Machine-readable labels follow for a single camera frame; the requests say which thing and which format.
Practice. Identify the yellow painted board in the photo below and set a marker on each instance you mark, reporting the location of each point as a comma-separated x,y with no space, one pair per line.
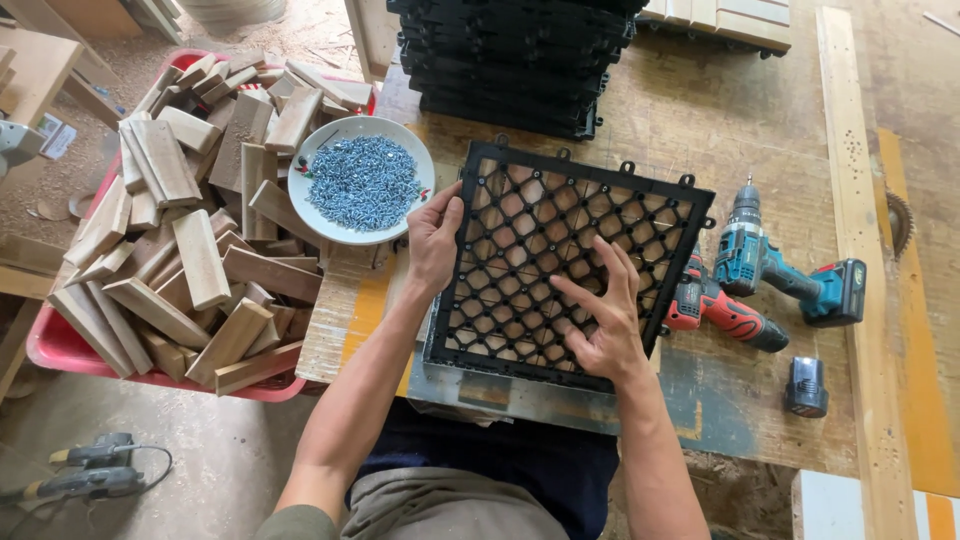
924,390

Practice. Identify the upright wooden board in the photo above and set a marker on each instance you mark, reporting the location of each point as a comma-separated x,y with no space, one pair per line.
369,34

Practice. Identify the white panel board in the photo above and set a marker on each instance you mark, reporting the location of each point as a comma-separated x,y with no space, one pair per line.
832,510

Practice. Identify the red plastic crate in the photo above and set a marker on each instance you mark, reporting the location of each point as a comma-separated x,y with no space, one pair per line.
60,349

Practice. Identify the finished wooden deck tile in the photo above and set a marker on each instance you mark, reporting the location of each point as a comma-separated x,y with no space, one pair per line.
742,22

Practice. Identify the black drill battery pack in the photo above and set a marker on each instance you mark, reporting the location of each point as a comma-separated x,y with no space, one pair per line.
806,386

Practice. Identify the white ceramic plate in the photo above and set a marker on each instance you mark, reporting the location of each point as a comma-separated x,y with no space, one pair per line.
300,195

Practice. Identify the grey metal machine part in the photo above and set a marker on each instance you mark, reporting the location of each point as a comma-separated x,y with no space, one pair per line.
16,142

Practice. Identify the person's left hand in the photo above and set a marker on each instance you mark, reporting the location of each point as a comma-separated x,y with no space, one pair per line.
429,244

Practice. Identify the person's left fingers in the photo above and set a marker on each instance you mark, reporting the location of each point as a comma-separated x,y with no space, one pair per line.
448,210

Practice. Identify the person's right hand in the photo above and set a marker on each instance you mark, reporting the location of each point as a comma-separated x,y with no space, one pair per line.
619,334

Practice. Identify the circular saw blade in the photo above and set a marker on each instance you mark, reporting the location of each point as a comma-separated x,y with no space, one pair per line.
901,221

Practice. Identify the stack of black grid bases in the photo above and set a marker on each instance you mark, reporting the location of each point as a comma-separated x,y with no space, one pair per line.
510,67

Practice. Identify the black plastic grid tile base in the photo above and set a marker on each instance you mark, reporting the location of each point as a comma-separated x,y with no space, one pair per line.
480,330

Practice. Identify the pile of wooden slat blocks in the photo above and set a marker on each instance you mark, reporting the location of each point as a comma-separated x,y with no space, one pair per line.
199,255

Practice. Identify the white paper packet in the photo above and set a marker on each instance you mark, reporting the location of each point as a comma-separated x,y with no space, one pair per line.
58,136

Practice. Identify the long pale wooden plank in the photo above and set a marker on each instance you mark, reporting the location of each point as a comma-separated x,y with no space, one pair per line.
851,195

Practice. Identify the pile of silver screws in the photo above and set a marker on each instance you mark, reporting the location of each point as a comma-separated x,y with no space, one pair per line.
364,184

